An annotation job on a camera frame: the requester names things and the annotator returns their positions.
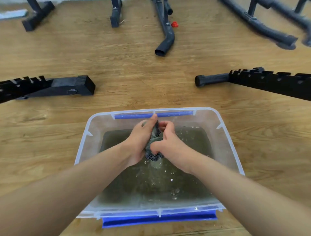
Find wide blue tub handle clip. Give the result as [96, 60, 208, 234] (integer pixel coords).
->
[102, 210, 218, 229]

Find black bent tube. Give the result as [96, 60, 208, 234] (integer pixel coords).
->
[153, 0, 175, 57]

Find clear plastic storage tub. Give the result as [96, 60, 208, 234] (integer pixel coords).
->
[74, 107, 245, 220]

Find person's right hand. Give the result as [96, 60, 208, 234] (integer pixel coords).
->
[149, 121, 202, 174]

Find white flat board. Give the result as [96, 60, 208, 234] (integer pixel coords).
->
[0, 9, 29, 20]

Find person's left hand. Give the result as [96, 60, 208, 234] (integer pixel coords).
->
[123, 114, 158, 169]

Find black tube frame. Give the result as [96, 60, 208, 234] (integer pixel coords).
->
[258, 0, 311, 47]

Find black short stand leg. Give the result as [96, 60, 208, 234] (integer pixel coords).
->
[110, 0, 122, 28]

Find narrow blue tub handle clip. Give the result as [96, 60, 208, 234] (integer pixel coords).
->
[114, 111, 194, 120]

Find murky greenish water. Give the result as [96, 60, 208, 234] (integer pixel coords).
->
[99, 127, 215, 204]

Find grey-green cloth with dotted trim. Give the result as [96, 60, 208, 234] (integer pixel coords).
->
[142, 120, 165, 171]

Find person's right forearm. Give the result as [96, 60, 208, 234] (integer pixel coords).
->
[188, 156, 311, 236]

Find person's left forearm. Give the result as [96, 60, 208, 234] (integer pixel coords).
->
[0, 142, 130, 236]

